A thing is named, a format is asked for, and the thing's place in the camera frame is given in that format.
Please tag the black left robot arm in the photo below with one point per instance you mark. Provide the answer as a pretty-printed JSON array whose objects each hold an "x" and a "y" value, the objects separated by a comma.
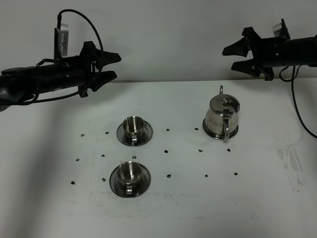
[{"x": 21, "y": 86}]

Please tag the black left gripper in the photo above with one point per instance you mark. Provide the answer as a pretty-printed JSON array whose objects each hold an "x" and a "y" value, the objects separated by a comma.
[{"x": 82, "y": 68}]

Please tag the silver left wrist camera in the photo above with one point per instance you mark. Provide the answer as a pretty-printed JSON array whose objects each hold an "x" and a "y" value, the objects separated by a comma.
[{"x": 61, "y": 41}]

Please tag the stainless steel saucer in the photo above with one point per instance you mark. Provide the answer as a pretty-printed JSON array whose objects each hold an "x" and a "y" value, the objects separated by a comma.
[
  {"x": 144, "y": 139},
  {"x": 118, "y": 189}
]

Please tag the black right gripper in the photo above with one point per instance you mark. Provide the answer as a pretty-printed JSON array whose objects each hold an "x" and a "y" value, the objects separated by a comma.
[{"x": 264, "y": 50}]

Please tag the stainless steel teacup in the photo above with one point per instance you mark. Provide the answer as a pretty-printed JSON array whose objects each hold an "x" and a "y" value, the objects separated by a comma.
[
  {"x": 129, "y": 175},
  {"x": 133, "y": 128}
]

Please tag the near stainless steel teacup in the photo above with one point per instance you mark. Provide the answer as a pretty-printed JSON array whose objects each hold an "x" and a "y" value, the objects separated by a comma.
[{"x": 129, "y": 175}]

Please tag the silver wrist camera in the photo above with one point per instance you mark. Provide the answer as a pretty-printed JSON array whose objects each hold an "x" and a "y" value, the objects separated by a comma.
[
  {"x": 61, "y": 41},
  {"x": 280, "y": 30}
]

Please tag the near stainless steel saucer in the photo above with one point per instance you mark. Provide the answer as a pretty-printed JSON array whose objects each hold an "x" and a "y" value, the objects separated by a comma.
[{"x": 118, "y": 189}]

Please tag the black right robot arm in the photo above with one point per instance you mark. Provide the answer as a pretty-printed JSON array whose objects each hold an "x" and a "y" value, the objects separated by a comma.
[{"x": 297, "y": 52}]

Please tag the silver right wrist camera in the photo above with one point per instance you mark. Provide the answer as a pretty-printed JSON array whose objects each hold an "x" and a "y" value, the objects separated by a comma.
[{"x": 280, "y": 30}]

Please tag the stainless steel teapot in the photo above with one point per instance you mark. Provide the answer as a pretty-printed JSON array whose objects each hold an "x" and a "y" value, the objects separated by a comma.
[{"x": 222, "y": 115}]

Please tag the far stainless steel teacup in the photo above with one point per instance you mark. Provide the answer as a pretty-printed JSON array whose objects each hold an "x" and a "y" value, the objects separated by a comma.
[{"x": 133, "y": 128}]

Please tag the far stainless steel saucer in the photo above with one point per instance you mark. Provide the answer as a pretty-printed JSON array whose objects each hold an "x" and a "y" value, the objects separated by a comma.
[{"x": 144, "y": 139}]

